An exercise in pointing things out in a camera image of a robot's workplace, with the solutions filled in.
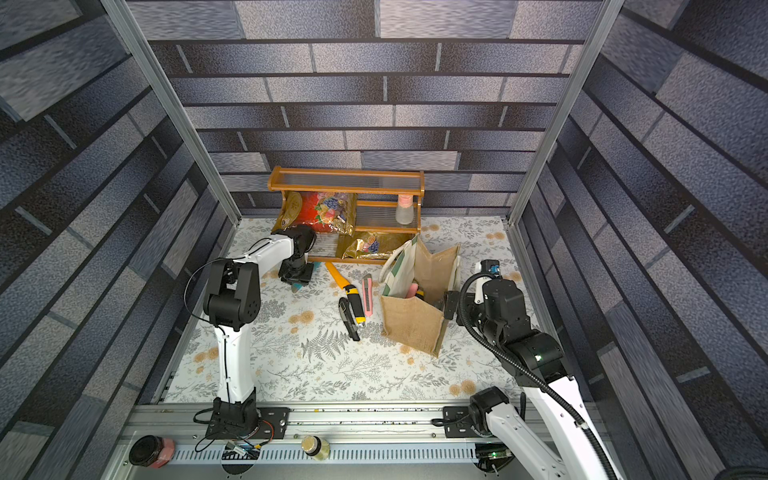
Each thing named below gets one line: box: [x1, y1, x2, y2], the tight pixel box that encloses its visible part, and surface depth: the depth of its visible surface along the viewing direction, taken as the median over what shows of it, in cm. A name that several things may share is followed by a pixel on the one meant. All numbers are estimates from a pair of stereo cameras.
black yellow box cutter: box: [338, 297, 360, 341], surface depth 94 cm
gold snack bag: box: [336, 232, 413, 259], surface depth 106 cm
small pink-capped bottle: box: [395, 194, 414, 225], surface depth 99 cm
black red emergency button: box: [128, 435, 176, 469], surface depth 66 cm
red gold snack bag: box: [271, 191, 357, 235], surface depth 97 cm
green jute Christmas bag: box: [379, 235, 460, 358], surface depth 86 cm
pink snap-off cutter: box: [362, 273, 373, 317], surface depth 99 cm
